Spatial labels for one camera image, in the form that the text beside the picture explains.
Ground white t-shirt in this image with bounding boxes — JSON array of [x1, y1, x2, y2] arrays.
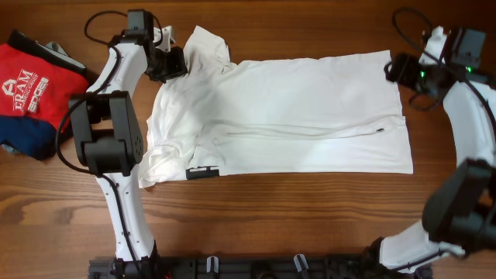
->
[[139, 26, 414, 188]]

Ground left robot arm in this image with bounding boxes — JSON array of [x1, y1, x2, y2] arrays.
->
[[67, 35, 187, 278]]

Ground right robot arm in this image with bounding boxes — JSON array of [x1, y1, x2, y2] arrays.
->
[[350, 53, 495, 278]]

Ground grey folded garment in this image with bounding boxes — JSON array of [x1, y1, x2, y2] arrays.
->
[[45, 41, 68, 57]]

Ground red folded shirt with logo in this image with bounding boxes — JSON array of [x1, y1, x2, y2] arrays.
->
[[1, 44, 88, 129]]

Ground black folded garment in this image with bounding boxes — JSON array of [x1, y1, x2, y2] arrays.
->
[[7, 29, 111, 161]]

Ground navy blue folded garment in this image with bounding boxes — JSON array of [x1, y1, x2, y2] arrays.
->
[[1, 103, 73, 160]]

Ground right black cable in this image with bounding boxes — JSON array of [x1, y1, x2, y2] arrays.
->
[[383, 6, 496, 272]]

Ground black cable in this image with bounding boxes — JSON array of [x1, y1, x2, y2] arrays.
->
[[383, 6, 496, 272], [54, 9, 164, 278]]

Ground left black cable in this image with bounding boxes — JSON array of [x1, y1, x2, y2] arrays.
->
[[54, 9, 164, 278]]

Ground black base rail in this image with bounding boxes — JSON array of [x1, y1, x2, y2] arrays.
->
[[88, 254, 433, 279]]

